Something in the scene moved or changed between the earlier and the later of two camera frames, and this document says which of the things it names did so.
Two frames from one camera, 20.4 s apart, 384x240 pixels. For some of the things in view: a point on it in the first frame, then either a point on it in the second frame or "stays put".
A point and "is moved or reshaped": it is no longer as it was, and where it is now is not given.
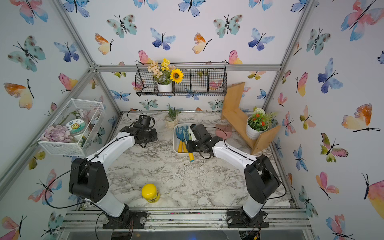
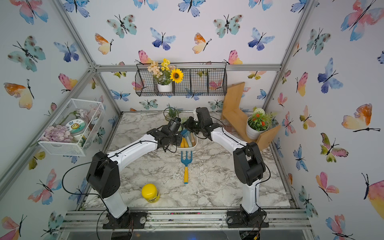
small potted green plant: [171, 120] stays put
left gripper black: [155, 136] to [179, 139]
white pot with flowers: [165, 74] stays put
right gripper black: [189, 147] to [188, 124]
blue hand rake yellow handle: [180, 135] is moved or reshaped
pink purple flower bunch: [57, 133] stays put
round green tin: [76, 127] stays put
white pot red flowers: [258, 122] stays put
